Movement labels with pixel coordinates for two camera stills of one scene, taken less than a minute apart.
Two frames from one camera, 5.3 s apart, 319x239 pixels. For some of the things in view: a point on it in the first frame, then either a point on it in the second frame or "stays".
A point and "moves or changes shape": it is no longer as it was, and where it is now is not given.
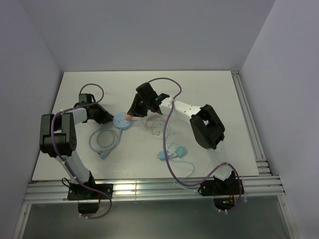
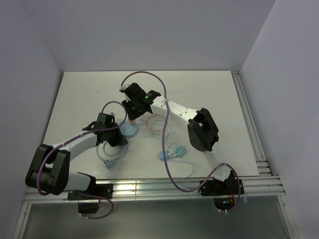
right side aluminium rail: (262, 165) stays
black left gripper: (105, 116) → (119, 140)
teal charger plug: (181, 151) stays
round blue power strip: (120, 122) → (127, 129)
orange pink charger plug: (128, 117) moves or changes shape
